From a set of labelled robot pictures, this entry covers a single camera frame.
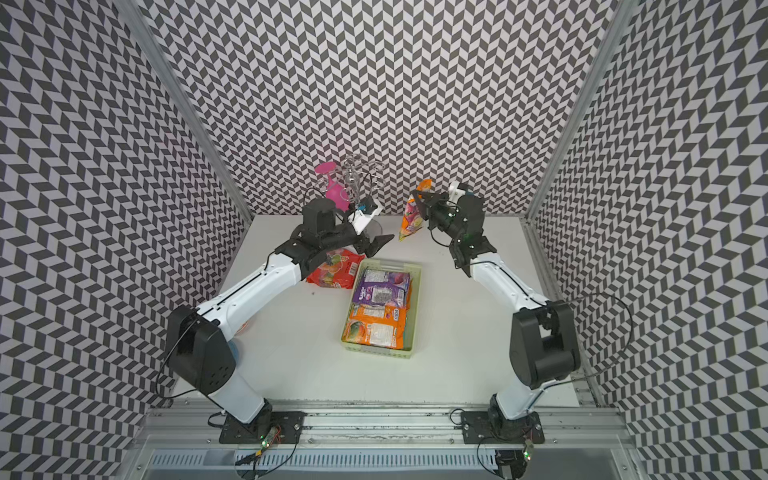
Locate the light green plastic basket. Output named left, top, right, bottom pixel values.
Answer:
left=340, top=259, right=422, bottom=359

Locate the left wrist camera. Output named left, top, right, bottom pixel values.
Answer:
left=347, top=196, right=383, bottom=235

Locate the red 100 candy bag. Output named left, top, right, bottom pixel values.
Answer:
left=306, top=248, right=365, bottom=289

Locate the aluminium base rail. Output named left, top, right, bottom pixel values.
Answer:
left=117, top=399, right=646, bottom=479

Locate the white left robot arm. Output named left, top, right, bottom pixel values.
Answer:
left=164, top=196, right=394, bottom=425

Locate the orange candy bag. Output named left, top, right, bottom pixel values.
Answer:
left=341, top=304, right=407, bottom=350
left=399, top=179, right=434, bottom=241

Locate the pink plastic wine glass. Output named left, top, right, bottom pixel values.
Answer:
left=314, top=161, right=351, bottom=212

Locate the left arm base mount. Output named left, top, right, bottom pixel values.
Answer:
left=219, top=411, right=306, bottom=445

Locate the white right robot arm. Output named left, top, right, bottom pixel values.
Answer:
left=411, top=183, right=581, bottom=422

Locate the chrome glass holder stand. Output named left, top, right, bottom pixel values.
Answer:
left=341, top=154, right=383, bottom=218

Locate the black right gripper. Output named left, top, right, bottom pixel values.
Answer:
left=411, top=189, right=464, bottom=242

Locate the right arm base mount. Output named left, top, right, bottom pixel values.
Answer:
left=449, top=395, right=545, bottom=445

